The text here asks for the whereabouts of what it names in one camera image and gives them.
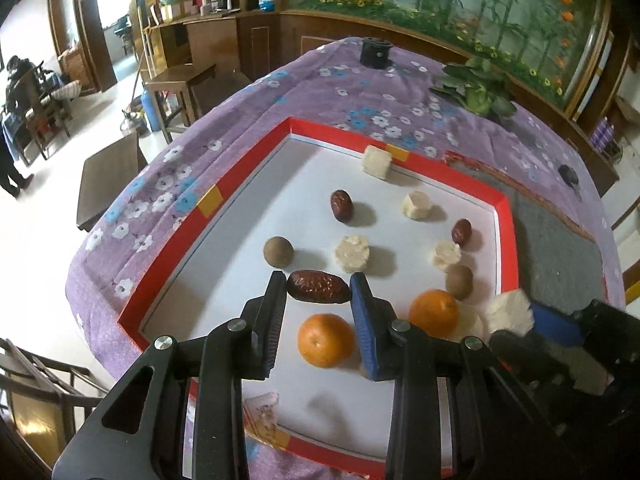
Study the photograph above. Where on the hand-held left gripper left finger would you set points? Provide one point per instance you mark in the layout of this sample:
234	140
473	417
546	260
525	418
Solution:
274	330

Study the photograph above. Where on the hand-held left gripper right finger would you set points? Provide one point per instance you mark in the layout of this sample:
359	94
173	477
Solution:
370	330

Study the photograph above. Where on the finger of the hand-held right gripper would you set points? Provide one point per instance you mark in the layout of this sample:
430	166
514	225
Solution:
525	355
552	327

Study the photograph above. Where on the orange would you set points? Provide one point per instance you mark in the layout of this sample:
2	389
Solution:
434	312
326	340

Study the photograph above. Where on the large red date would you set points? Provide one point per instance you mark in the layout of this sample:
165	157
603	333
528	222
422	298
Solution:
317	286

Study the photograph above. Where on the brown longan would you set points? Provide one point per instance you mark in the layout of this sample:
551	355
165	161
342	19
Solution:
459	281
277	251

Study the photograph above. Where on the small red date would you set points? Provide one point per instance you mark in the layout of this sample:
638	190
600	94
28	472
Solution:
341	205
462	232

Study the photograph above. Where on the red shallow box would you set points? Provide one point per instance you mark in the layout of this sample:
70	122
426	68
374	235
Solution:
300	185

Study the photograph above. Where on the grey felt mat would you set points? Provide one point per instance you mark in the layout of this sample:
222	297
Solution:
555	245

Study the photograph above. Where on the clear plastic wrapper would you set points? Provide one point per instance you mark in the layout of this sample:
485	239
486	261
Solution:
262	412

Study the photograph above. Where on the black device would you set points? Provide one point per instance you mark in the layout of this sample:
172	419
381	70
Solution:
568	175

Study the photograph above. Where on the purple bottle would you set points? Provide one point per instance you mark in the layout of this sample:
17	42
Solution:
609	135
597	132

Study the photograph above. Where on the dark wooden low table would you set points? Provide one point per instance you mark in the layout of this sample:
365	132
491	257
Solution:
112	175

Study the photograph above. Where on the wooden chair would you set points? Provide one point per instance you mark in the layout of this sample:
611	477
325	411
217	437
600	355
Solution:
47	115
40	390

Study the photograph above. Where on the purple floral blanket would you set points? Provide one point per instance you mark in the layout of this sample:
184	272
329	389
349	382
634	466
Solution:
325	90

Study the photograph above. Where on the green leafy potted plant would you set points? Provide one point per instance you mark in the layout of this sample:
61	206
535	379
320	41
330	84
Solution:
477	87

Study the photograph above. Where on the metal kettle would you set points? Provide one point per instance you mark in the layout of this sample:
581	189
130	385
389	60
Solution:
131	122

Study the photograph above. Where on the blue cylinder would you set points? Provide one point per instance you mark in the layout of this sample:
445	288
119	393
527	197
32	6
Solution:
150	110

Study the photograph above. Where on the wooden stool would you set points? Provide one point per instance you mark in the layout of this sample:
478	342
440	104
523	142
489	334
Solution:
182	80

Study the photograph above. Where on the black cylinder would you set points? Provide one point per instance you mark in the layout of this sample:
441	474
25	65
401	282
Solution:
375	52

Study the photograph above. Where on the wooden side cabinet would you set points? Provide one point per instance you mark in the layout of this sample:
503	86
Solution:
215	40

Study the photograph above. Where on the floral glass panel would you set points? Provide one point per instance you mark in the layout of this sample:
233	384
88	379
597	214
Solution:
450	0

